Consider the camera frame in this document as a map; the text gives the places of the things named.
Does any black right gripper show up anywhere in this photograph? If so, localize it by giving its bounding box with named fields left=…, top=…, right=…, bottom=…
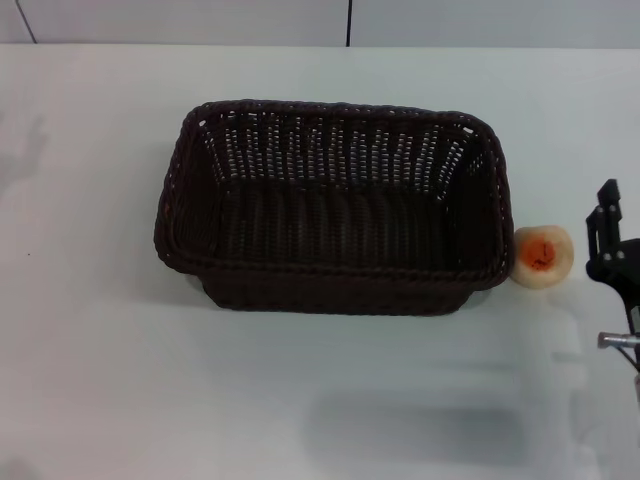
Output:
left=585, top=178, right=640, bottom=321

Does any round bun with orange centre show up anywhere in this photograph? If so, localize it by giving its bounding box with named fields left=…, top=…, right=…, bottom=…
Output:
left=510, top=225, right=575, bottom=289

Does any dark brown woven basket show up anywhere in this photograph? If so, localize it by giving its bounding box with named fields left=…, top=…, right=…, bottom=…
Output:
left=153, top=98, right=516, bottom=318

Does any silver metal peg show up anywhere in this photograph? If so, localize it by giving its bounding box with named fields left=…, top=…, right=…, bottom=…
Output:
left=598, top=330, right=640, bottom=350

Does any thin black cable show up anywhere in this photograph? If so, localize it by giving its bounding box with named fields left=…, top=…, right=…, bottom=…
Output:
left=617, top=346, right=640, bottom=374

